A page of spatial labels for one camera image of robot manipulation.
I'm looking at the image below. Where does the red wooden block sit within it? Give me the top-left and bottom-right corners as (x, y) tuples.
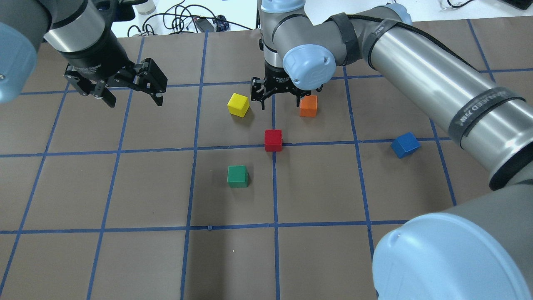
(264, 129), (282, 152)

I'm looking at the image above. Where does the yellow wooden block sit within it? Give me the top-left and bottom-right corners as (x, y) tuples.
(227, 93), (250, 118)

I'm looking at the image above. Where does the orange wooden block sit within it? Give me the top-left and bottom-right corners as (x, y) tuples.
(299, 95), (318, 118)

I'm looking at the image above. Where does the green wooden block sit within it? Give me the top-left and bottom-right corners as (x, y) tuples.
(227, 165), (249, 188)

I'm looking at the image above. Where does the blue wooden block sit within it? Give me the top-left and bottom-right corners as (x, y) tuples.
(391, 132), (421, 159)

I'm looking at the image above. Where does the black power adapter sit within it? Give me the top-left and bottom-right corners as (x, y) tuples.
(193, 17), (216, 33)

